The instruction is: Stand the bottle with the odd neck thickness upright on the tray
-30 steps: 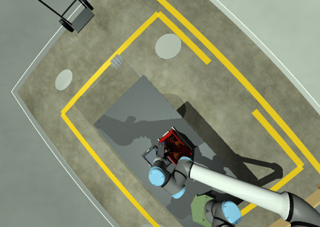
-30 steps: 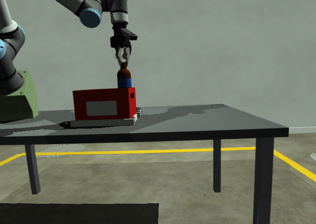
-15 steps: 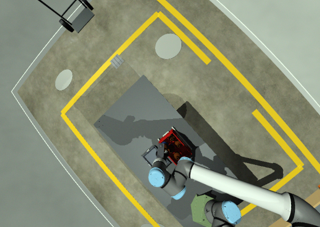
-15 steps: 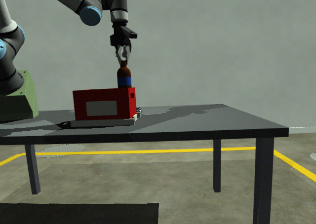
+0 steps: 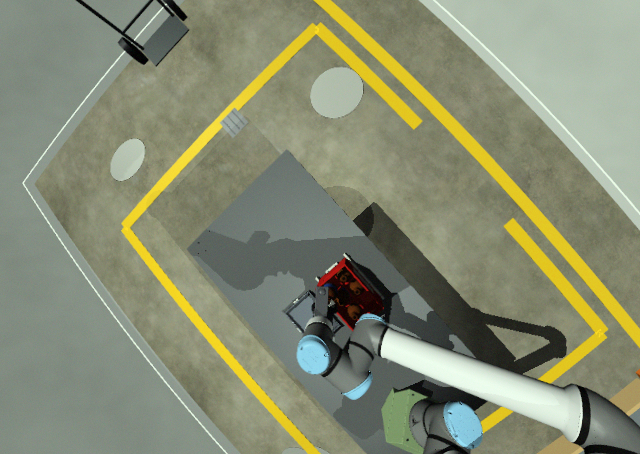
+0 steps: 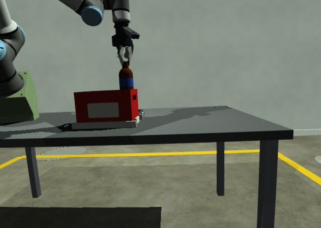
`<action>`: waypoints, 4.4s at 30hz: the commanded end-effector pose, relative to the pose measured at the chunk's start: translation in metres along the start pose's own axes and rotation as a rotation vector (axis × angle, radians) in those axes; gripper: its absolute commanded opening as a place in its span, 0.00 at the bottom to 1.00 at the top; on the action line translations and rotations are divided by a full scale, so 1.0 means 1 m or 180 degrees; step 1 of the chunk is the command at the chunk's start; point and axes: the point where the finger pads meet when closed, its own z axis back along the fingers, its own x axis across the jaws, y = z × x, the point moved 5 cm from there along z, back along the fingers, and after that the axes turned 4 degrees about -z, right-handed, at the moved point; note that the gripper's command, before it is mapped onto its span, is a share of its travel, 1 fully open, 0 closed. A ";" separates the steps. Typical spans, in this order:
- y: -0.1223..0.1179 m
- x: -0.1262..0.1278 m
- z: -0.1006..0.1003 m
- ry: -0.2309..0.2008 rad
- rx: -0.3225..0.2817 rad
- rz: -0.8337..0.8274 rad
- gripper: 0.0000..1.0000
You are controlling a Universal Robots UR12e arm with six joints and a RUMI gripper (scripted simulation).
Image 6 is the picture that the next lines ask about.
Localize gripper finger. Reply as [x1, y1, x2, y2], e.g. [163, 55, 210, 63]
[116, 38, 124, 66]
[124, 41, 133, 65]

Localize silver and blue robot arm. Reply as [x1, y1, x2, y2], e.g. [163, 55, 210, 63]
[0, 0, 139, 96]

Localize dark brown bottle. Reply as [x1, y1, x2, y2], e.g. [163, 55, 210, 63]
[119, 61, 134, 90]

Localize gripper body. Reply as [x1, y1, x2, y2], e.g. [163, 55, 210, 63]
[112, 21, 131, 47]

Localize red crate with dividers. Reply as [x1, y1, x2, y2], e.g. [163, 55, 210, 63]
[76, 89, 139, 123]

